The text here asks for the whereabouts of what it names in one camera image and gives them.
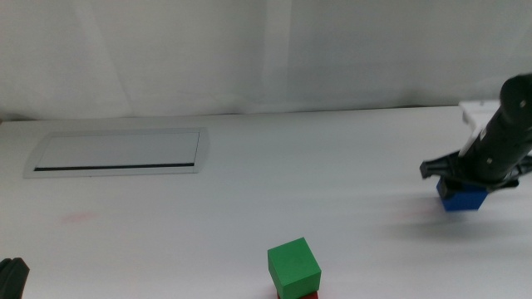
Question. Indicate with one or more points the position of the white fabric backdrop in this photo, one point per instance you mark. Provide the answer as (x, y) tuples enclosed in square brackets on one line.
[(249, 50)]

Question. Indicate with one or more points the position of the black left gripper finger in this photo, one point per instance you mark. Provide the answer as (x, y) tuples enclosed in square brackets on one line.
[(4, 278), (18, 278)]

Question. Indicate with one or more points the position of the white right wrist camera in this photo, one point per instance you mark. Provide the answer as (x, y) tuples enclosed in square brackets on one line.
[(474, 118)]

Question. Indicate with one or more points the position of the red cube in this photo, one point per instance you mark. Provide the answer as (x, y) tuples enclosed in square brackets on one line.
[(307, 295)]

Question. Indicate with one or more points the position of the blue cube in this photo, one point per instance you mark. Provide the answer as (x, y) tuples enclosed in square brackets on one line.
[(465, 201)]

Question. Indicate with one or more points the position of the green cube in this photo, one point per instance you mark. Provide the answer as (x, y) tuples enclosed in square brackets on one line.
[(293, 268)]

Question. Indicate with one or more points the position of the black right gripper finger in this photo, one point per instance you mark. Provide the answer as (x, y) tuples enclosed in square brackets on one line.
[(503, 187), (444, 187)]

